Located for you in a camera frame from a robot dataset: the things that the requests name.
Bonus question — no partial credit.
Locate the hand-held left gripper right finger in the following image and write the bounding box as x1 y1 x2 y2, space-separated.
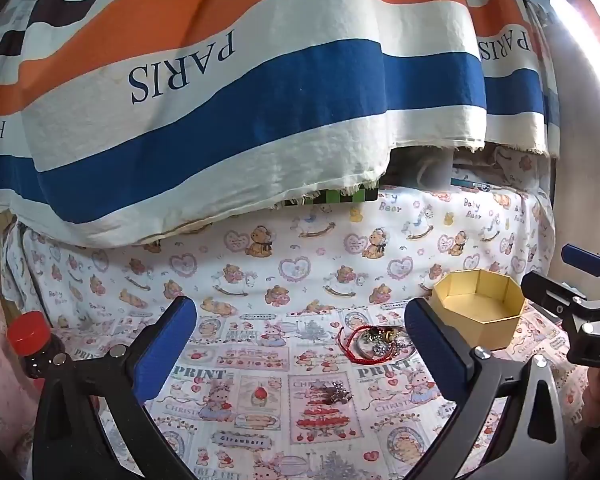
404 298 566 480

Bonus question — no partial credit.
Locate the silver charm cluster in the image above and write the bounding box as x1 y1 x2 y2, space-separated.
319 381 355 405

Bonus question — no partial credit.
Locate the gold octagonal box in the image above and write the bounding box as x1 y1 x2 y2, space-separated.
431 268 527 352

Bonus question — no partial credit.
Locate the white bear print blanket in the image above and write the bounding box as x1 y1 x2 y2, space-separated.
0 149 557 333

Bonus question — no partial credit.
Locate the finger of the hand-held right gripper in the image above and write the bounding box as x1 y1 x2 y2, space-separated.
522 271 590 322
561 243 600 282

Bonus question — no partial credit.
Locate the green black checkered board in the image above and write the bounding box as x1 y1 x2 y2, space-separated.
280 187 381 208

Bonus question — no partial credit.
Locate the red string bracelet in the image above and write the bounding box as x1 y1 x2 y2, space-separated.
338 327 403 372

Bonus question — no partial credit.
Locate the teal flat item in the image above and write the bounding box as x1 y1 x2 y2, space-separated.
450 176 493 192

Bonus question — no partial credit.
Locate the striped curtain cloth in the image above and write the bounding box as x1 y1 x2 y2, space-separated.
455 0 562 160
0 0 486 250

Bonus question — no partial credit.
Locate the grey cylinder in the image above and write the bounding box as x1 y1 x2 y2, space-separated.
416 152 455 188

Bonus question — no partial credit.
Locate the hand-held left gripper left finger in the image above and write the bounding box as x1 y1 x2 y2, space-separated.
32 296 198 480

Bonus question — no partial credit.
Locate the gold bangle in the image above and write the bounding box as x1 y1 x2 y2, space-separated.
354 327 413 360

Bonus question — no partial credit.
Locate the white light tube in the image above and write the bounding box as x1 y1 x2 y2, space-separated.
549 0 600 122

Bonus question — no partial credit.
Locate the brown bottle with red cap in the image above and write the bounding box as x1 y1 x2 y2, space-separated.
6 311 72 382

